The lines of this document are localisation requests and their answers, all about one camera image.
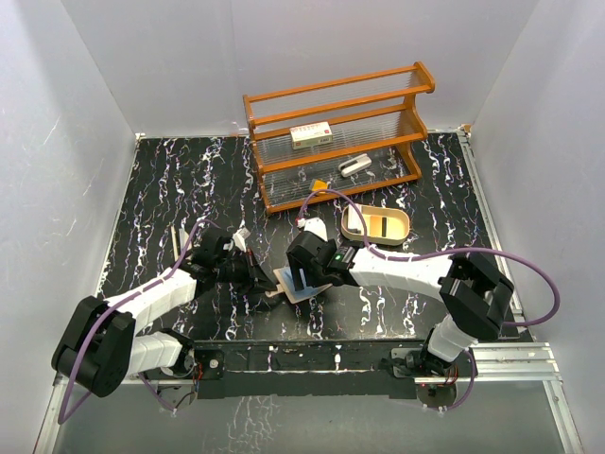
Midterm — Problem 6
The beige oval tray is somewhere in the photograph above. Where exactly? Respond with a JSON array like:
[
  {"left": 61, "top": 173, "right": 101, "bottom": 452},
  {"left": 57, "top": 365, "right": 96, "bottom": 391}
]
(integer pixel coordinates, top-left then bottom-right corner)
[{"left": 340, "top": 204, "right": 410, "bottom": 246}]

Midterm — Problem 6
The yellow tape measure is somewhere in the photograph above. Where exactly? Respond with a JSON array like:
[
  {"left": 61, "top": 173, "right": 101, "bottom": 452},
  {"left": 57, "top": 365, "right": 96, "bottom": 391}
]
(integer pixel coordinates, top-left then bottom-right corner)
[{"left": 309, "top": 179, "right": 330, "bottom": 195}]

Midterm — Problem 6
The white stapler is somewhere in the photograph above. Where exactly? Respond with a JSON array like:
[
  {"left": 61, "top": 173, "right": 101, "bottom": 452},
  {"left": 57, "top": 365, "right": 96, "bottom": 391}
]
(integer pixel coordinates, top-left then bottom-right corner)
[{"left": 337, "top": 153, "right": 372, "bottom": 178}]

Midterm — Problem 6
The stack of cards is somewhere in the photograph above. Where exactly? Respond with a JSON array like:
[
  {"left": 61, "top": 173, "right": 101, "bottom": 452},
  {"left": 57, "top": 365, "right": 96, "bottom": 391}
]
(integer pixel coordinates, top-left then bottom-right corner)
[{"left": 346, "top": 204, "right": 364, "bottom": 235}]

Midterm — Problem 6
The orange wooden shelf rack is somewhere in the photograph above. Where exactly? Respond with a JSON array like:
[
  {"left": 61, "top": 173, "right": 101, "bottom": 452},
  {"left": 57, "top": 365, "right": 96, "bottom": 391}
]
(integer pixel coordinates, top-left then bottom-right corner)
[{"left": 243, "top": 61, "right": 435, "bottom": 214}]

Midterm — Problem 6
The cream leather card holder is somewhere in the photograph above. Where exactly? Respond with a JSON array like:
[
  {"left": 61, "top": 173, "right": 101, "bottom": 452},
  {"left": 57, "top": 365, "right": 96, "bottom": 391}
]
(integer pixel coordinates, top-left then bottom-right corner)
[{"left": 264, "top": 265, "right": 334, "bottom": 305}]

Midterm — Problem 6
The aluminium frame rail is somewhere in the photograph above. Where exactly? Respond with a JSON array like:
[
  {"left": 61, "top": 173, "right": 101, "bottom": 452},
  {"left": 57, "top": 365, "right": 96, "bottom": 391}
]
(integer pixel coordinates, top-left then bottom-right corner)
[{"left": 37, "top": 131, "right": 581, "bottom": 453}]

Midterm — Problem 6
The white red paper box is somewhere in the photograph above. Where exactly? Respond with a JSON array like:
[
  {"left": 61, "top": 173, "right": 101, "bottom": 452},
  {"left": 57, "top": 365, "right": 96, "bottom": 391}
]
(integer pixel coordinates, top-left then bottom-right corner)
[{"left": 289, "top": 122, "right": 333, "bottom": 149}]

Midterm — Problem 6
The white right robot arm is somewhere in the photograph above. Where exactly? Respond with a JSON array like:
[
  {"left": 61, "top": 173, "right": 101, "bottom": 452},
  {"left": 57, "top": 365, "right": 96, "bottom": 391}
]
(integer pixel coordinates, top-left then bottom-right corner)
[{"left": 286, "top": 218, "right": 514, "bottom": 375}]

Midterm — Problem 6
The card with black stripe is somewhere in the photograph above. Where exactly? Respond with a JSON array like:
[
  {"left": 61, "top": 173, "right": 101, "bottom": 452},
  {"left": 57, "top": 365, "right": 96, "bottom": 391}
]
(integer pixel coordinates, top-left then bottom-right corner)
[{"left": 368, "top": 215, "right": 388, "bottom": 237}]

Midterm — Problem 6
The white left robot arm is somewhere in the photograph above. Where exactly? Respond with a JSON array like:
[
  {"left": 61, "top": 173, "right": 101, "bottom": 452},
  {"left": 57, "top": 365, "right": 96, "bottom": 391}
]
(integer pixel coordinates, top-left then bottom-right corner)
[{"left": 51, "top": 226, "right": 276, "bottom": 397}]

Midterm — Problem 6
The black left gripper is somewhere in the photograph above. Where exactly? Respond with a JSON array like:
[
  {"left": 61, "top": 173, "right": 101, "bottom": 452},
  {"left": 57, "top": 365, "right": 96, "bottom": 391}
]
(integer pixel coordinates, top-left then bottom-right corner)
[{"left": 214, "top": 248, "right": 277, "bottom": 296}]

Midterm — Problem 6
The black front base bar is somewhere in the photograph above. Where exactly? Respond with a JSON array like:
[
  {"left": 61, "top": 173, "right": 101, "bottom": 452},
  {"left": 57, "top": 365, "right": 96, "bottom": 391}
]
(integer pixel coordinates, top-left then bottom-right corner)
[{"left": 141, "top": 339, "right": 474, "bottom": 401}]

